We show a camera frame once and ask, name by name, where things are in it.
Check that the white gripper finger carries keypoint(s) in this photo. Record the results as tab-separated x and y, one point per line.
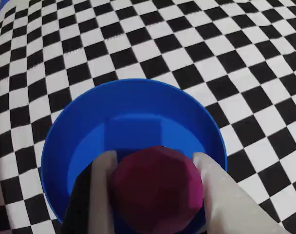
223	202
99	195

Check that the pink ball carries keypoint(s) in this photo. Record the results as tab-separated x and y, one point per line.
155	190

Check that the blue round bowl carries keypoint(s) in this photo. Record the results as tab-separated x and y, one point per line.
133	117

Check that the black white checkered cloth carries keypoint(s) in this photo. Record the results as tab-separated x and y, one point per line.
187	48

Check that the blue tape strip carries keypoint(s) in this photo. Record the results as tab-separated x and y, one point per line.
4	5

